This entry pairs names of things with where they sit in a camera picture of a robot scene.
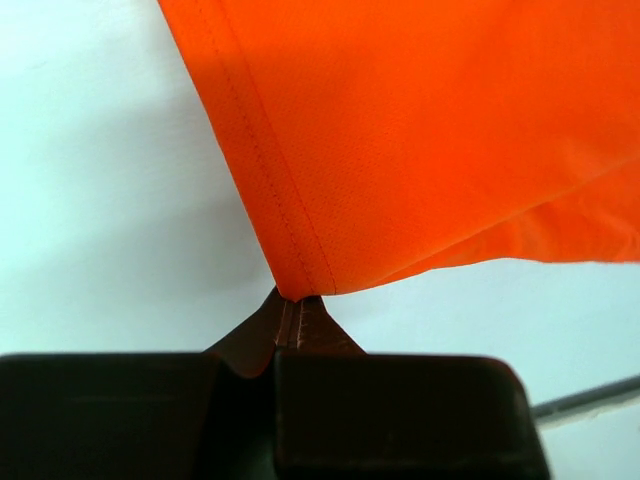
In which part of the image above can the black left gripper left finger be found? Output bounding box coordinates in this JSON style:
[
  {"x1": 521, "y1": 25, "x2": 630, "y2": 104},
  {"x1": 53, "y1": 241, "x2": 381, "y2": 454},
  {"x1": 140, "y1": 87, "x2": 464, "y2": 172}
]
[{"x1": 1, "y1": 292, "x2": 291, "y2": 479}]

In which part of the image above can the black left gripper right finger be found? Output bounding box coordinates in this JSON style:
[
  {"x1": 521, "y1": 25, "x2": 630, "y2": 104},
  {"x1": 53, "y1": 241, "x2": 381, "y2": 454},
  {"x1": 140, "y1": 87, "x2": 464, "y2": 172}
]
[{"x1": 274, "y1": 297, "x2": 550, "y2": 479}]

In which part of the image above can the orange t shirt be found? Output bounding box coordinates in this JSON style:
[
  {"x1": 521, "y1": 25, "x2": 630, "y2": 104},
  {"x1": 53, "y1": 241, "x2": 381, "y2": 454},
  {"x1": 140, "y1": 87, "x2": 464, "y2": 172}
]
[{"x1": 160, "y1": 1, "x2": 639, "y2": 300}]

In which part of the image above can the aluminium table frame rail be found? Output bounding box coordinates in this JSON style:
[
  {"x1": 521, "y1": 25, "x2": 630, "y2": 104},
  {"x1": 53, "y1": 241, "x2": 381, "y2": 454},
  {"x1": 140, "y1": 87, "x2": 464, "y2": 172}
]
[{"x1": 532, "y1": 375, "x2": 639, "y2": 422}]

